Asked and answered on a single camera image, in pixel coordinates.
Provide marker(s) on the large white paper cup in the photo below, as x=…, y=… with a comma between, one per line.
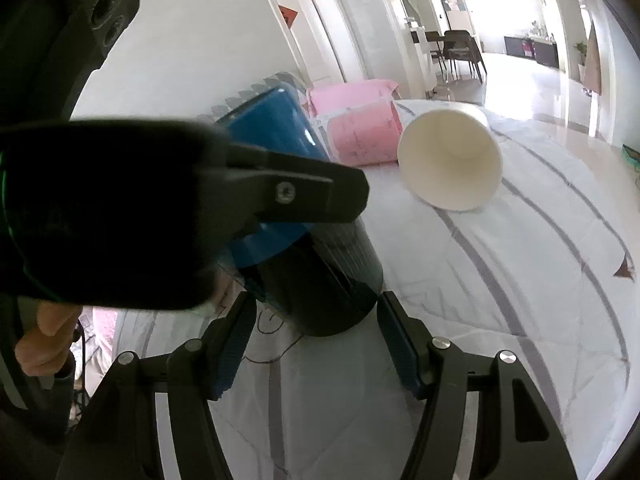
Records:
x=450, y=158

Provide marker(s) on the dark dining chair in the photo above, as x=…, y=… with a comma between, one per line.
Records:
x=460, y=45

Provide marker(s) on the person's left hand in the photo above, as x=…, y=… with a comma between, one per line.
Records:
x=44, y=349

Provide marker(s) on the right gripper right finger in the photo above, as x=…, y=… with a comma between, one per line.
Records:
x=516, y=436

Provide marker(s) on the triangle patterned sofa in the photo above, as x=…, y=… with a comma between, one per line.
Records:
x=290, y=81

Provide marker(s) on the white interior door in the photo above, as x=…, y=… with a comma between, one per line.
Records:
x=313, y=42

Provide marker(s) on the pink pillow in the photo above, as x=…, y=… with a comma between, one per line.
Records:
x=325, y=100

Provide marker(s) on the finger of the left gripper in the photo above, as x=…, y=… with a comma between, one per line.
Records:
x=254, y=184

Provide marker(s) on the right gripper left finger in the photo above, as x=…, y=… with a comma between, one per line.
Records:
x=117, y=436

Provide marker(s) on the pink paper cup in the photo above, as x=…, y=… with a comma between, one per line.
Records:
x=367, y=135

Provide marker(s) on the green floor tray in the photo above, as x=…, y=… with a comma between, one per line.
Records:
x=631, y=155

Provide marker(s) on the blue Cooltime metal cup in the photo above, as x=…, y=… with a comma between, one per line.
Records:
x=326, y=277

